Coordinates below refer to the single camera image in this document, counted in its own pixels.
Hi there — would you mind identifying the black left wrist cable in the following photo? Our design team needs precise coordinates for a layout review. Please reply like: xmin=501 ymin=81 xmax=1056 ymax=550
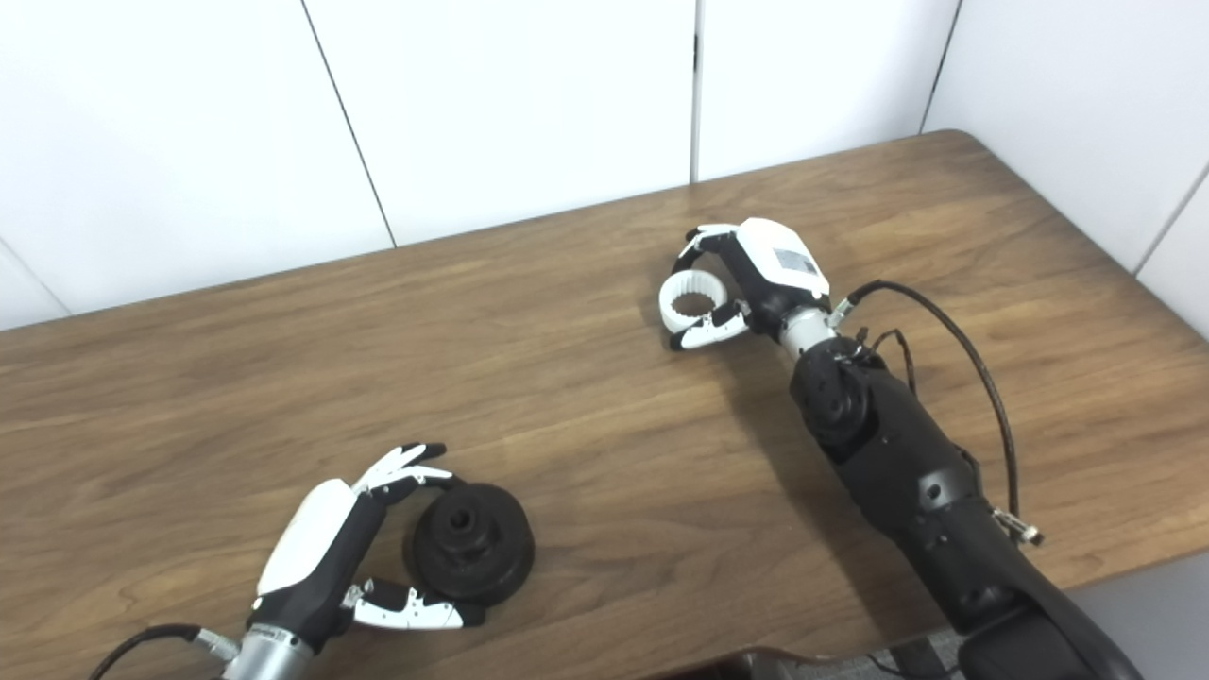
xmin=90 ymin=623 xmax=239 ymax=680

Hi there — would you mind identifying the round black plastic part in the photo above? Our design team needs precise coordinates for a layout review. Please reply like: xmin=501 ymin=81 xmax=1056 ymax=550
xmin=404 ymin=483 xmax=536 ymax=606

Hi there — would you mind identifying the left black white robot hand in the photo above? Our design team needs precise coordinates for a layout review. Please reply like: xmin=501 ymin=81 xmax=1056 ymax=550
xmin=247 ymin=442 xmax=487 ymax=653

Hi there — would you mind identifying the white plastic ring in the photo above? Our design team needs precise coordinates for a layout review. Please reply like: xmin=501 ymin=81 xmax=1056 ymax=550
xmin=658 ymin=269 xmax=730 ymax=336

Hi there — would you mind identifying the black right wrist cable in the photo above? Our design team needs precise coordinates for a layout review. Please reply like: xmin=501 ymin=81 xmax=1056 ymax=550
xmin=829 ymin=280 xmax=1046 ymax=547

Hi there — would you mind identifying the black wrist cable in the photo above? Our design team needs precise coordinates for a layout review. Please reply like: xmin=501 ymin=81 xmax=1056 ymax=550
xmin=90 ymin=623 xmax=239 ymax=680
xmin=829 ymin=280 xmax=1046 ymax=547

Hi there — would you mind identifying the thin black wire bundle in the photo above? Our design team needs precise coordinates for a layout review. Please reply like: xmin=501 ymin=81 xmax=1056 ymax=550
xmin=845 ymin=326 xmax=917 ymax=398

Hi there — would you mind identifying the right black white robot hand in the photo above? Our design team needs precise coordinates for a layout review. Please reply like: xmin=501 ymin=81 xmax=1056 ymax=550
xmin=669 ymin=218 xmax=832 ymax=352

